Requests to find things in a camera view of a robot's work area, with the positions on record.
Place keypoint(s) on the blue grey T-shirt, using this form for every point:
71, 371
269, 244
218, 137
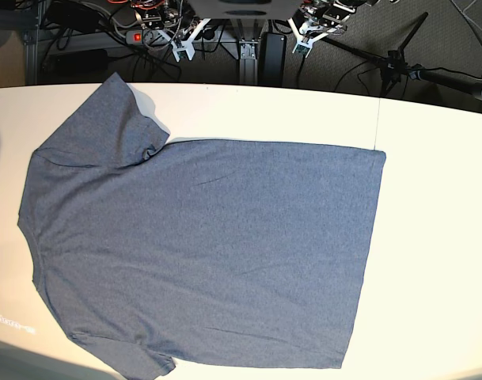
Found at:
215, 251

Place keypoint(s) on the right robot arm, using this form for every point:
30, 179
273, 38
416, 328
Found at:
159, 15

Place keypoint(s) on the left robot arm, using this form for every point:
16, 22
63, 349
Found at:
330, 16

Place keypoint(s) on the black power adapter brick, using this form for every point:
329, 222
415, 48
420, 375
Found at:
272, 59

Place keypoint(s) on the white power strip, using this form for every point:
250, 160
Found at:
147, 36

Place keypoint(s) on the black tripod stand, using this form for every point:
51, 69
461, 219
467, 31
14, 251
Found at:
394, 66

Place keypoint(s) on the aluminium frame post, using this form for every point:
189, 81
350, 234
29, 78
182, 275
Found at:
248, 37

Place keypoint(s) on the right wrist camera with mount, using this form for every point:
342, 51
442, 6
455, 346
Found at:
183, 48

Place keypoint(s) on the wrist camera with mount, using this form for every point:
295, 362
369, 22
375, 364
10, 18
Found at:
307, 33
183, 48

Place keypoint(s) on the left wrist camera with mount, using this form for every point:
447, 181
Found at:
307, 33

